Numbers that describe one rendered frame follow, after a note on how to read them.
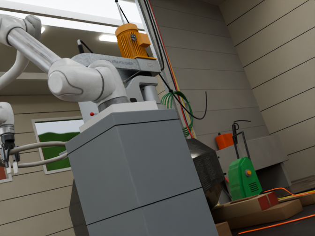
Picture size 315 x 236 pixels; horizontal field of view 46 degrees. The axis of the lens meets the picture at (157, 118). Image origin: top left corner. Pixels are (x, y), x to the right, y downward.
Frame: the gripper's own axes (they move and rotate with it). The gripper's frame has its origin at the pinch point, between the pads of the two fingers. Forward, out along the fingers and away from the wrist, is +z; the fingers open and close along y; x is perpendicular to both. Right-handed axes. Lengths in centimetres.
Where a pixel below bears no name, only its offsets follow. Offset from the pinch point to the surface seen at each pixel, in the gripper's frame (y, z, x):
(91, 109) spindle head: 73, -44, -14
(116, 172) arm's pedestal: -30, 28, -88
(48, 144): 10.9, -9.2, -20.0
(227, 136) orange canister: 433, -54, -26
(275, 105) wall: 590, -110, -100
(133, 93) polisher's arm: 113, -59, -34
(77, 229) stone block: 65, 41, 13
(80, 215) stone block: 60, 32, 5
